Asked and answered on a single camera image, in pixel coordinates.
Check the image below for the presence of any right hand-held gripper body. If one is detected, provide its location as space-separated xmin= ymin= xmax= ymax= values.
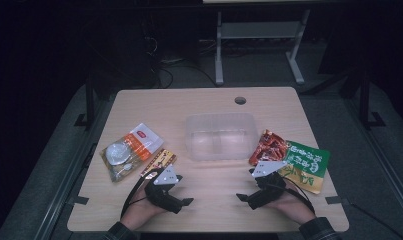
xmin=246 ymin=160 xmax=289 ymax=211

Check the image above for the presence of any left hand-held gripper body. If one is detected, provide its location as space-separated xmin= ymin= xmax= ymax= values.
xmin=143 ymin=164 xmax=184 ymax=215

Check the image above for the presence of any yellow snack packet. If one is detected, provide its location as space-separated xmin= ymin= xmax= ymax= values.
xmin=140 ymin=148 xmax=178 ymax=178

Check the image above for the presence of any red snack packet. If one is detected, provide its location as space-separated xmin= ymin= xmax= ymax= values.
xmin=248 ymin=129 xmax=289 ymax=167

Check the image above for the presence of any green snack packet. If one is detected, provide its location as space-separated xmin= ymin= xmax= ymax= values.
xmin=277 ymin=140 xmax=332 ymax=196

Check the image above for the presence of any clear plastic container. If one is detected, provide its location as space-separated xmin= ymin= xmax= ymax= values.
xmin=184 ymin=112 xmax=259 ymax=162

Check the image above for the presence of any person's left hand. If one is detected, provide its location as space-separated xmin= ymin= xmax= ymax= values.
xmin=119 ymin=181 xmax=168 ymax=231

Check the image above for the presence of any person's right hand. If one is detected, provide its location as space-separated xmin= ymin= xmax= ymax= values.
xmin=266 ymin=186 xmax=317 ymax=225

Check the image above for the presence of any orange white snack packet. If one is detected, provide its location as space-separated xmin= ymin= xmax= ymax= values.
xmin=99 ymin=122 xmax=165 ymax=183

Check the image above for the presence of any black tape strip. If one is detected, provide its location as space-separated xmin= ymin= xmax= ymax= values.
xmin=68 ymin=195 xmax=90 ymax=206
xmin=324 ymin=195 xmax=351 ymax=206

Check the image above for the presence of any black metal stand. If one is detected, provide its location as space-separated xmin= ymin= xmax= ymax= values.
xmin=356 ymin=70 xmax=387 ymax=130
xmin=73 ymin=73 xmax=97 ymax=130

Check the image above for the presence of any left hand-held gripper black cable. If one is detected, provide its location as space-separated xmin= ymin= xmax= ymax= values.
xmin=120 ymin=167 xmax=165 ymax=220

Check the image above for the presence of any hand-held gripper black cable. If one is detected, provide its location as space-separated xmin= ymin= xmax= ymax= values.
xmin=120 ymin=167 xmax=165 ymax=220
xmin=282 ymin=176 xmax=317 ymax=215

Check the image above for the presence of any right hand-held gripper black cable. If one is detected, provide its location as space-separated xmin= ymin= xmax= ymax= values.
xmin=282 ymin=176 xmax=317 ymax=215

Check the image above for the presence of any metal floor rail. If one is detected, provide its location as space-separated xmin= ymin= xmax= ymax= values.
xmin=32 ymin=96 xmax=115 ymax=240
xmin=342 ymin=96 xmax=403 ymax=218

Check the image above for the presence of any black floor cable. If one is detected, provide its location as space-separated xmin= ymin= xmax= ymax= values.
xmin=151 ymin=61 xmax=221 ymax=90

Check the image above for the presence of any thin black cable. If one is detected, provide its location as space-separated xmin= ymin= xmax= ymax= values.
xmin=348 ymin=201 xmax=403 ymax=240

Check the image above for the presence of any white metal table frame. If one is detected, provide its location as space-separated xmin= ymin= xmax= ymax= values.
xmin=214 ymin=9 xmax=312 ymax=87

